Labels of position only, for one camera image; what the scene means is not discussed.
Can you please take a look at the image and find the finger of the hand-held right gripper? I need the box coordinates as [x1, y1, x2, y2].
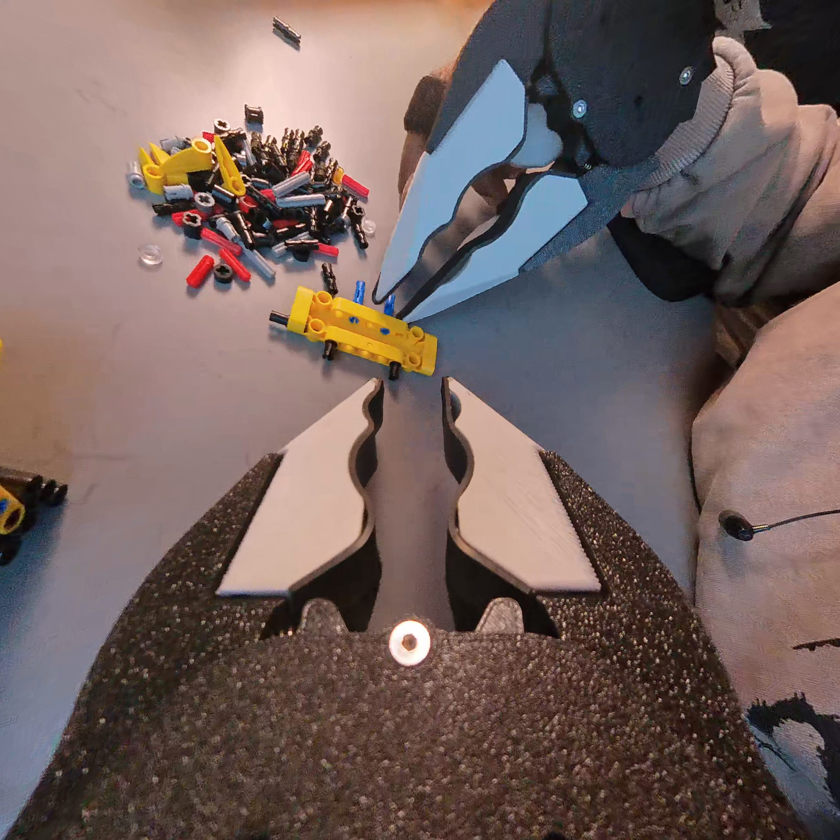
[400, 172, 589, 324]
[371, 59, 529, 307]

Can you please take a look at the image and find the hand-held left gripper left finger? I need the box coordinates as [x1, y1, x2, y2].
[215, 377, 385, 634]

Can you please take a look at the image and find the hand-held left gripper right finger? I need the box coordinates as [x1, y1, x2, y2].
[441, 376, 603, 634]

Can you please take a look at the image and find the yellow gear block assembly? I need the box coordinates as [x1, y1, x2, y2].
[269, 281, 438, 382]

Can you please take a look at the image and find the person's right forearm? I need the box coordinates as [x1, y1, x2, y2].
[607, 36, 840, 306]

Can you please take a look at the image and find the grey desk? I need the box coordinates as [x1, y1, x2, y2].
[0, 0, 723, 828]

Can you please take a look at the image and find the person's right hand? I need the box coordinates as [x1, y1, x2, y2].
[397, 62, 526, 217]

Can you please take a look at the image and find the black pad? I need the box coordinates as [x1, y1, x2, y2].
[607, 217, 718, 303]

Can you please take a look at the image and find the pile of small building pieces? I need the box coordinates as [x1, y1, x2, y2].
[126, 118, 378, 290]

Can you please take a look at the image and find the person's beige hoodie torso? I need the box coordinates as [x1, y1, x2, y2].
[689, 0, 840, 840]

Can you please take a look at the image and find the yellow black robot model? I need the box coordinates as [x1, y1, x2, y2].
[0, 465, 69, 567]

